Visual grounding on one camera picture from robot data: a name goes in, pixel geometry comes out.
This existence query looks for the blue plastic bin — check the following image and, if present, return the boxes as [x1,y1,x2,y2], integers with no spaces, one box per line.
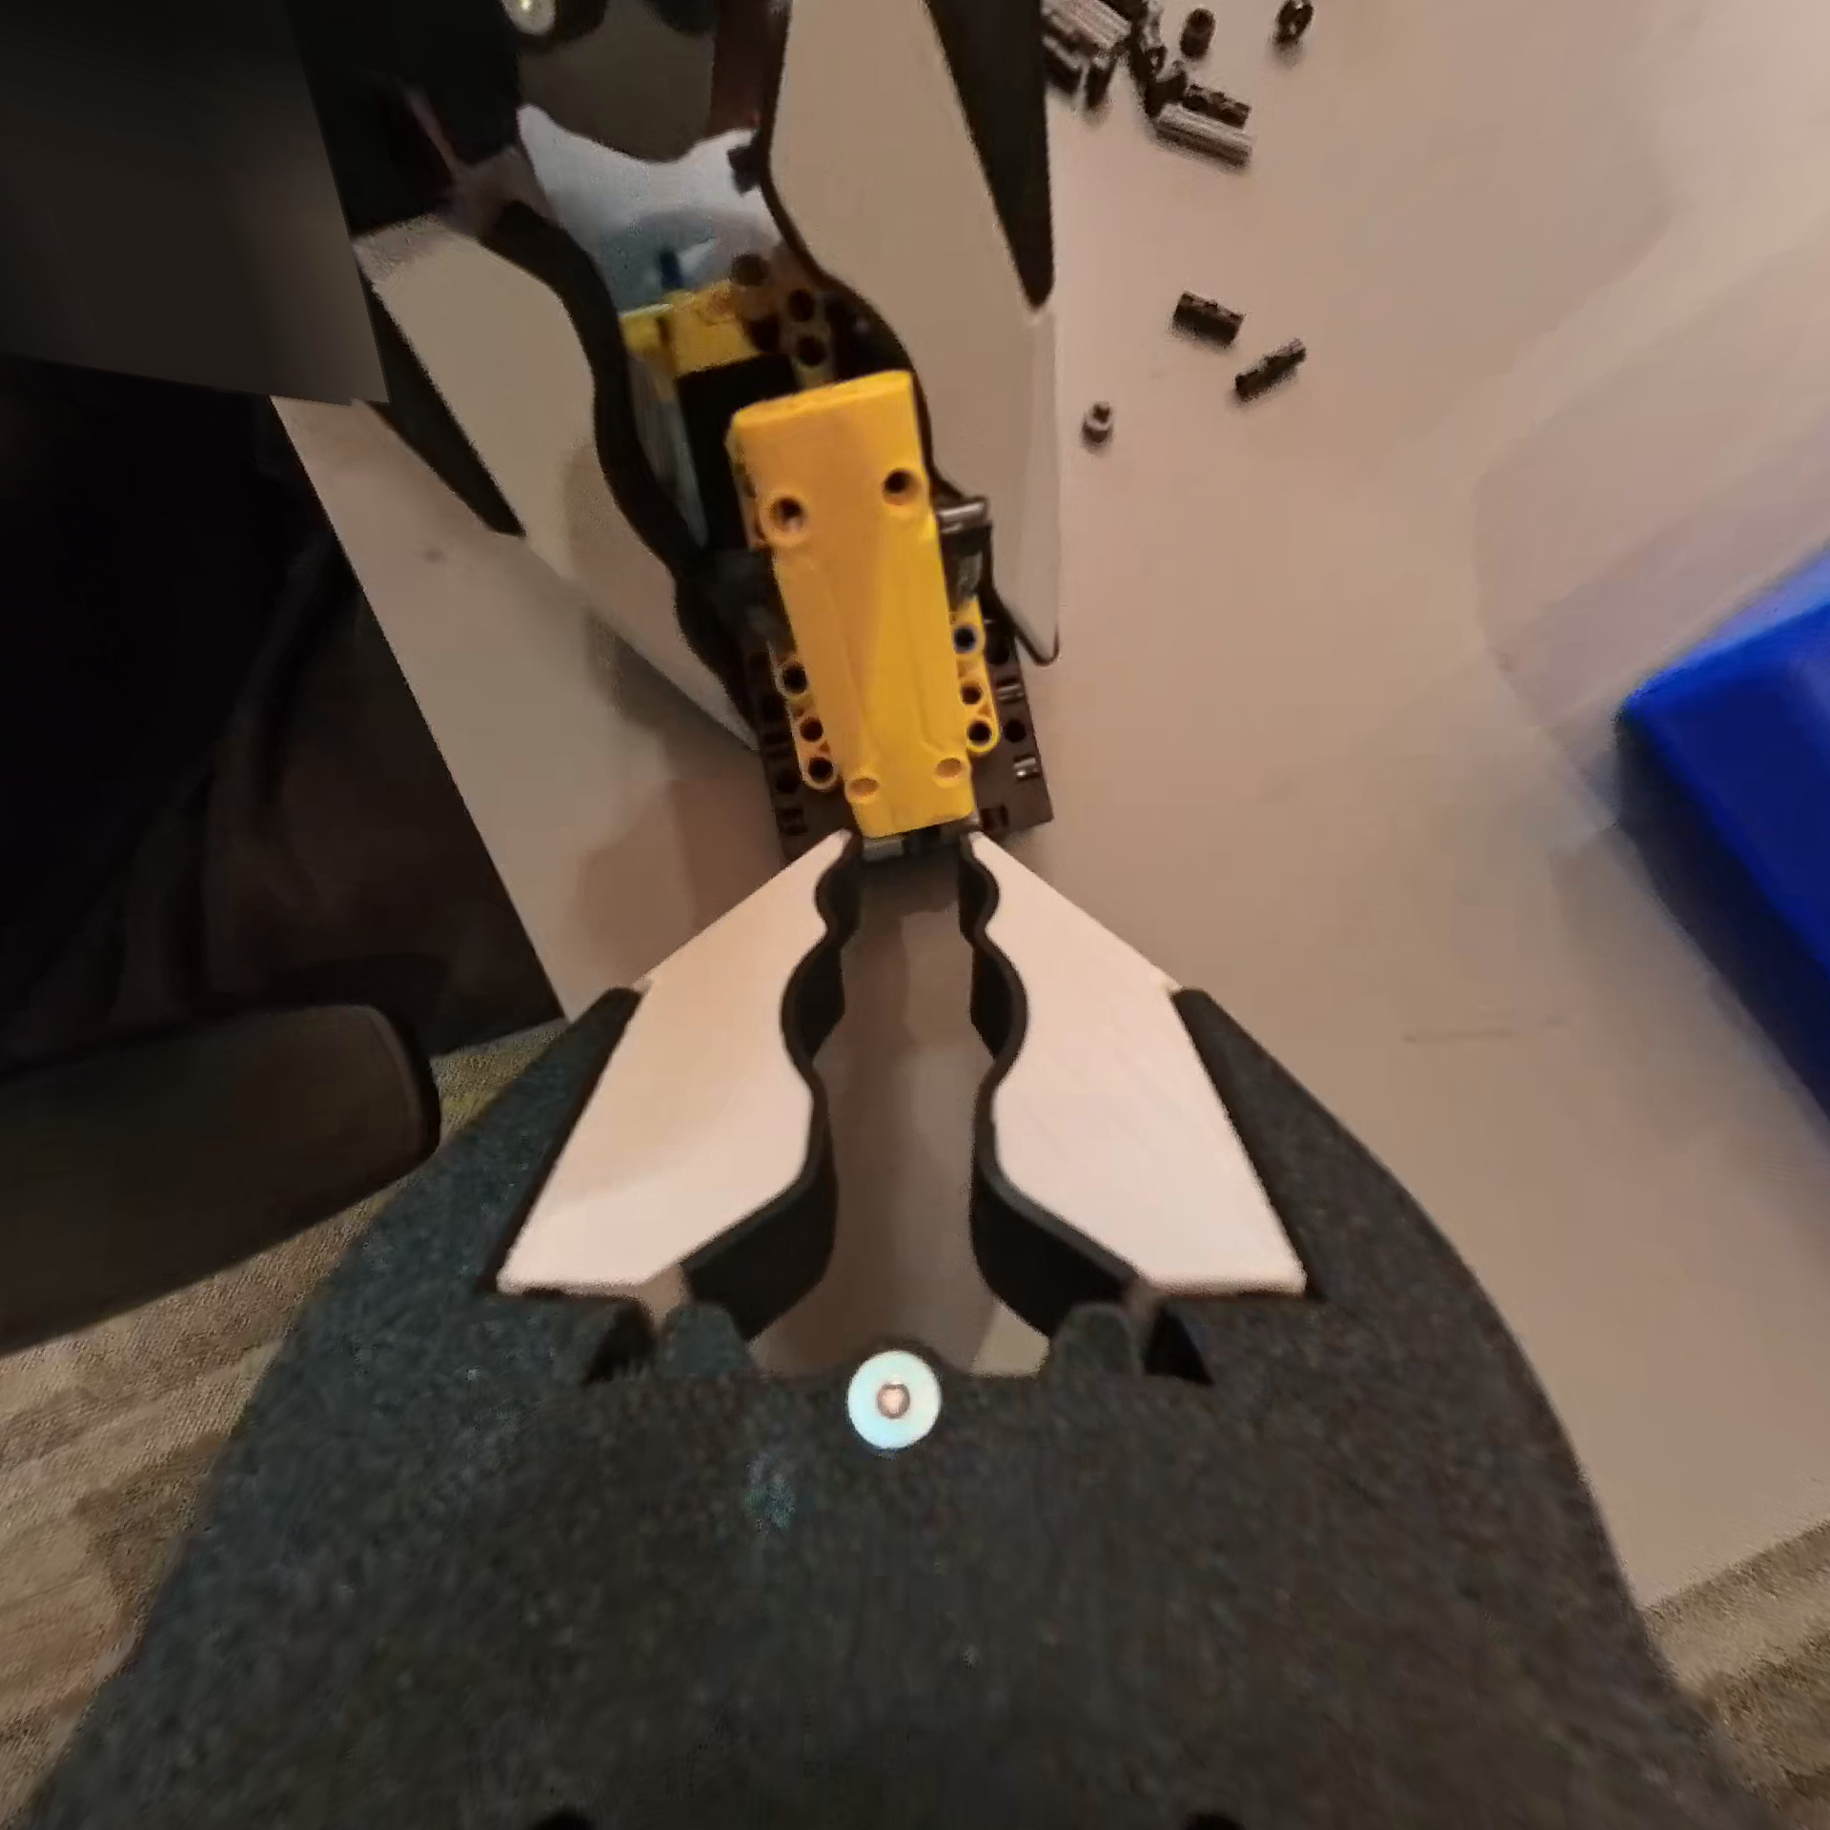
[1617,555,1830,1118]

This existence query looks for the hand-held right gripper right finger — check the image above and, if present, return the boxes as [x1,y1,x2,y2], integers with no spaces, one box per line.
[960,830,1312,1296]

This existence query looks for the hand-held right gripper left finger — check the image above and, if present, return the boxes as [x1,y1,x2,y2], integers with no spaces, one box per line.
[500,830,860,1296]

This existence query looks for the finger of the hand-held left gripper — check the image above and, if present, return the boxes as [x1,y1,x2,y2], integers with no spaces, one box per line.
[758,0,1068,667]
[350,207,780,753]

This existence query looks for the yellow black toy brick assembly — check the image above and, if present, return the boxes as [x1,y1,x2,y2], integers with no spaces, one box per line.
[622,258,1061,866]

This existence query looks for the scattered black toy pins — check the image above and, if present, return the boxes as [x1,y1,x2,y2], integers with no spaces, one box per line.
[1041,0,1312,447]

